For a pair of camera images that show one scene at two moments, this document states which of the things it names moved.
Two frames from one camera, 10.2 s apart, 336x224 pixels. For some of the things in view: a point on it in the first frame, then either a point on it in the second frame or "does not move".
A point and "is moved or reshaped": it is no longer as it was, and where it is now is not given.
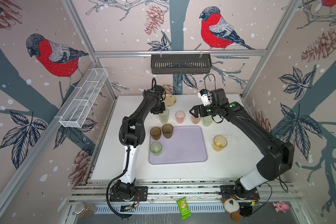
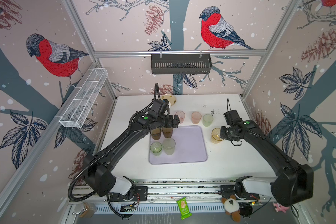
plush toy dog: (232, 207) does not move
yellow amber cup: (220, 142) → (215, 136)
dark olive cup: (167, 130) does not move
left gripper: (163, 108) → (171, 124)
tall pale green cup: (164, 117) is moved or reshaped
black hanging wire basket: (181, 65) does not move
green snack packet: (184, 208) does not move
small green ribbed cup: (156, 147) does not move
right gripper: (197, 110) → (222, 135)
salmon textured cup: (195, 120) does not move
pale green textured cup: (207, 121) does not move
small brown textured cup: (155, 132) does not move
